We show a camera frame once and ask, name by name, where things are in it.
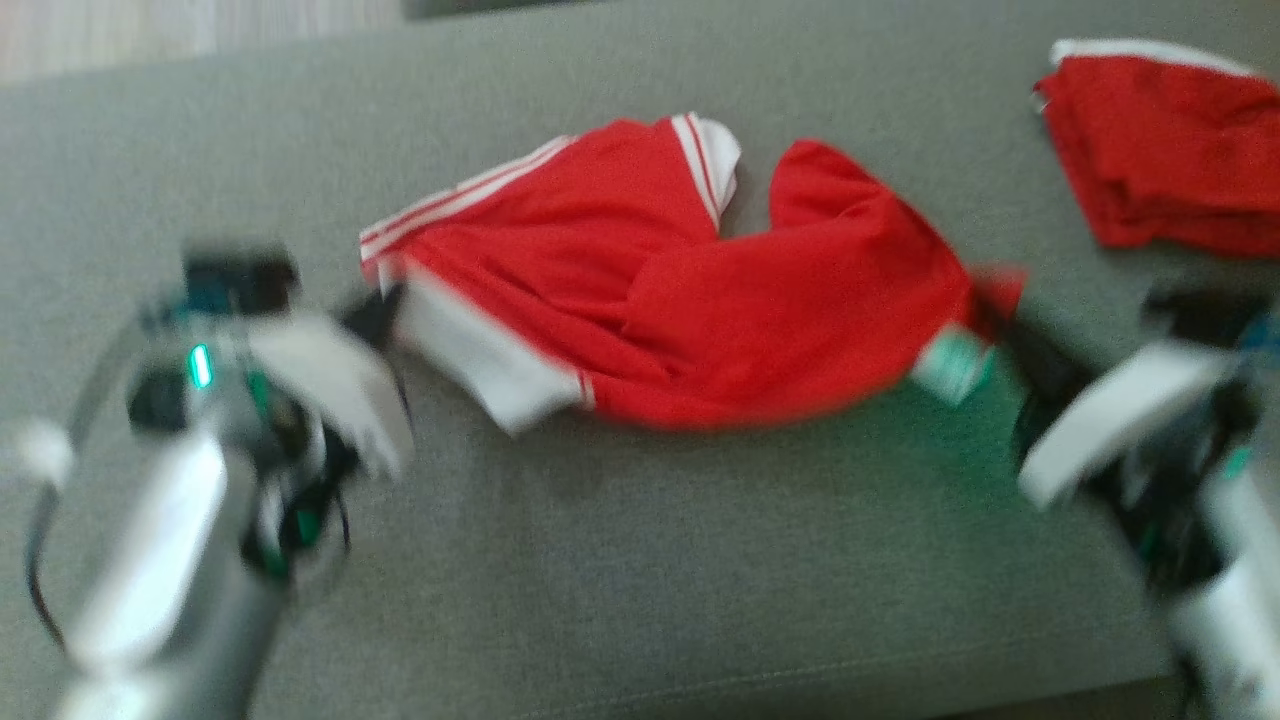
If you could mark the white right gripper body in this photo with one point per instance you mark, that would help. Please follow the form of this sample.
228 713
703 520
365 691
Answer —
1120 420

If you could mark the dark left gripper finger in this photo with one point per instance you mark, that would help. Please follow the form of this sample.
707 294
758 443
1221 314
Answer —
378 318

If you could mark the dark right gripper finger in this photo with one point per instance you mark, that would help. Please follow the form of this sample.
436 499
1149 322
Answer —
1040 365

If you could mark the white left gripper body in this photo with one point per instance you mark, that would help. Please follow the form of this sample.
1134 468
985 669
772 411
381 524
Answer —
340 390

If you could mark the red shorts with white trim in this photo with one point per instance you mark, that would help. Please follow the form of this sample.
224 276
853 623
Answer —
1170 150

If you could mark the red jersey number 23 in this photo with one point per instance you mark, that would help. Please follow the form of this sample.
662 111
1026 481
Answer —
750 300

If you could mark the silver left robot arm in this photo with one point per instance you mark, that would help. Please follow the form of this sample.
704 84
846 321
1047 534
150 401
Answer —
150 560

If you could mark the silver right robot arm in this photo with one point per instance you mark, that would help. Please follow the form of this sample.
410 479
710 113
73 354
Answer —
1230 590

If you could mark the grey sofa seat cushion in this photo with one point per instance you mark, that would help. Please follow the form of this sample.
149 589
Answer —
640 560

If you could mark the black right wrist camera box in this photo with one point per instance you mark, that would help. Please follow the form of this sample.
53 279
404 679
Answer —
1205 315

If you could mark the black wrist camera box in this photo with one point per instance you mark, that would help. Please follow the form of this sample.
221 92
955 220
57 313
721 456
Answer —
1205 315
240 280

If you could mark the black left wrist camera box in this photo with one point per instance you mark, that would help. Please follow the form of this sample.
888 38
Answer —
240 280

